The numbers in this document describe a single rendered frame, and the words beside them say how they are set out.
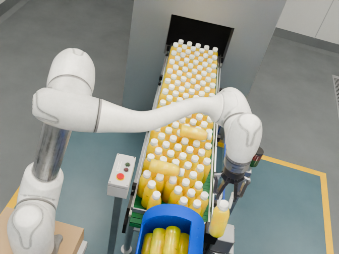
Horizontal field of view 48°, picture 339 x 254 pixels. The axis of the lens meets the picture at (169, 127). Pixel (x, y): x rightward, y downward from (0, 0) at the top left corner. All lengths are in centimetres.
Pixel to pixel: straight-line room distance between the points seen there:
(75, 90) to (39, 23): 408
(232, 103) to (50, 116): 59
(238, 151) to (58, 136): 61
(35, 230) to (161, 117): 63
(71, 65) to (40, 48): 353
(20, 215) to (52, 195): 16
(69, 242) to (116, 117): 78
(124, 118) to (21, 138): 256
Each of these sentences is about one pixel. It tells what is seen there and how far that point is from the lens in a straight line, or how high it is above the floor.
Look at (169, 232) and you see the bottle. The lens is 169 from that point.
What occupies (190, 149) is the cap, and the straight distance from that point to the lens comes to 213.
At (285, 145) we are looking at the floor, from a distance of 409.
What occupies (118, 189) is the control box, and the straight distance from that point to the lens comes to 190.
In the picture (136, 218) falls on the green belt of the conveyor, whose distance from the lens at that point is 202.
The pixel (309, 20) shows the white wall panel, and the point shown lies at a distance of 583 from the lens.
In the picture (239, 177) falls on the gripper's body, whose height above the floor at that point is 162.
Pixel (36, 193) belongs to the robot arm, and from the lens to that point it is 158.
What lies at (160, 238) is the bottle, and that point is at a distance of 171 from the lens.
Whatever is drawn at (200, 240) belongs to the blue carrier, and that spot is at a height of 118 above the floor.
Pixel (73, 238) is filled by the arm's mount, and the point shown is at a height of 108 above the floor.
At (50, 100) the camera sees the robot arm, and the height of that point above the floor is 189.
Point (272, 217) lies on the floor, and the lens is 343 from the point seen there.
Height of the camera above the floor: 259
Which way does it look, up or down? 43 degrees down
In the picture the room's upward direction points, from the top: 14 degrees clockwise
